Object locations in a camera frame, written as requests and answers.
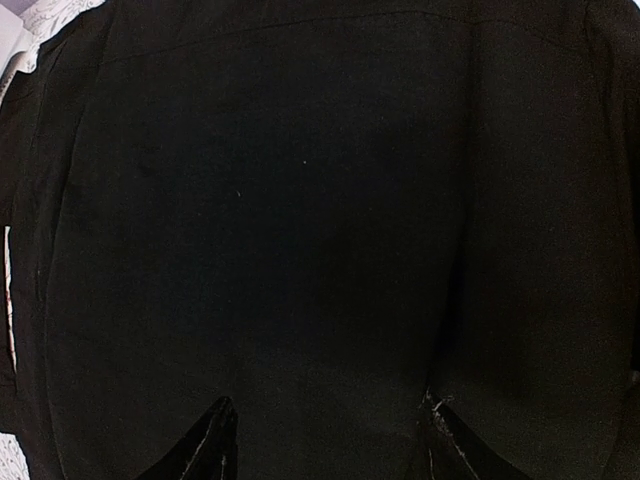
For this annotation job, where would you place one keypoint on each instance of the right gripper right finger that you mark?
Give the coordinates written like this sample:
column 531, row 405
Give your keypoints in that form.
column 450, row 449

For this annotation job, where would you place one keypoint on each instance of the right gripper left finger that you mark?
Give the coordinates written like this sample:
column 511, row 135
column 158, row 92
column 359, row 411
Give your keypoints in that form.
column 208, row 451

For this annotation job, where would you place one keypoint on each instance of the black long sleeve shirt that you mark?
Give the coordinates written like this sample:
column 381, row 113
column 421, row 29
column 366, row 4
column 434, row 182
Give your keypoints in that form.
column 321, row 209

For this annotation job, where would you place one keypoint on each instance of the floral patterned tablecloth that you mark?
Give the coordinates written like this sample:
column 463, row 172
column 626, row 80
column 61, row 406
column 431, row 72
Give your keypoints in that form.
column 25, row 27

